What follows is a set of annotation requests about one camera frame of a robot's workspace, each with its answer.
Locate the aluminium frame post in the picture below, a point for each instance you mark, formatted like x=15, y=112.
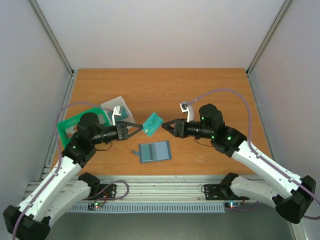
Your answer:
x=48, y=30
x=269, y=35

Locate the aluminium front rail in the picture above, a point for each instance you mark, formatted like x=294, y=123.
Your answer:
x=164, y=188

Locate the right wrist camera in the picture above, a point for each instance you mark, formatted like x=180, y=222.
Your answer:
x=187, y=108

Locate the silver card in green bin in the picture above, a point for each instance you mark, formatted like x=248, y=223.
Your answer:
x=101, y=119

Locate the right aluminium frame post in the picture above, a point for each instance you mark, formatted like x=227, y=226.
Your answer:
x=269, y=35

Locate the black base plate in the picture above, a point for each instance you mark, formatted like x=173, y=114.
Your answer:
x=212, y=192
x=104, y=192

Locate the left small circuit board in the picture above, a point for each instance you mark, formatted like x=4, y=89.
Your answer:
x=96, y=205

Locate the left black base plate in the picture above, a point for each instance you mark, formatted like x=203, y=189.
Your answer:
x=104, y=192

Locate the left aluminium frame post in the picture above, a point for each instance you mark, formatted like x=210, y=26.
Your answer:
x=48, y=30

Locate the white plastic bin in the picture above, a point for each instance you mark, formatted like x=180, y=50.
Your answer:
x=110, y=104

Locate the red white card in bin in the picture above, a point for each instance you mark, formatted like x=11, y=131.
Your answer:
x=70, y=131

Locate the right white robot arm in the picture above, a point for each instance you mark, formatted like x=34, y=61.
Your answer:
x=288, y=193

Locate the right small circuit board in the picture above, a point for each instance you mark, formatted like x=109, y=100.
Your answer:
x=232, y=204

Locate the right aluminium side rail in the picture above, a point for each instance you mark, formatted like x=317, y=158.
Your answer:
x=260, y=114

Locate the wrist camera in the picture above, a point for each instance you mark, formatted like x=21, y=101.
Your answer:
x=118, y=111
x=187, y=108

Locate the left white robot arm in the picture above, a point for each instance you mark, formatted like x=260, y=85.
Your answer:
x=33, y=218

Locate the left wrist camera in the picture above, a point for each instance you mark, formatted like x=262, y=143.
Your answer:
x=118, y=111

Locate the green two-compartment bin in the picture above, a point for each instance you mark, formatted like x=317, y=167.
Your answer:
x=73, y=121

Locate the aluminium side rail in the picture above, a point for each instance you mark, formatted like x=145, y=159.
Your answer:
x=52, y=145
x=260, y=114

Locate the teal leather card holder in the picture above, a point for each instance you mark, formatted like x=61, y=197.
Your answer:
x=153, y=152

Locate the small circuit board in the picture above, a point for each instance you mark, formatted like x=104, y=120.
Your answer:
x=96, y=205
x=232, y=204

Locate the left aluminium side rail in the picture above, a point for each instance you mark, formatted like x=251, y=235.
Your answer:
x=52, y=145

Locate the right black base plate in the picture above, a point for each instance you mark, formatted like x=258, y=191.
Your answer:
x=212, y=192

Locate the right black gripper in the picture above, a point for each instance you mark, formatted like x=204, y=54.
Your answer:
x=180, y=128

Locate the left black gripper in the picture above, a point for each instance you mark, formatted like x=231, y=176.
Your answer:
x=122, y=127

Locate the grey slotted cable duct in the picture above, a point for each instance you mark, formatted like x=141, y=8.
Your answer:
x=135, y=208

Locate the teal VIP credit card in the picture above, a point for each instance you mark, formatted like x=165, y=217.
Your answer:
x=151, y=125

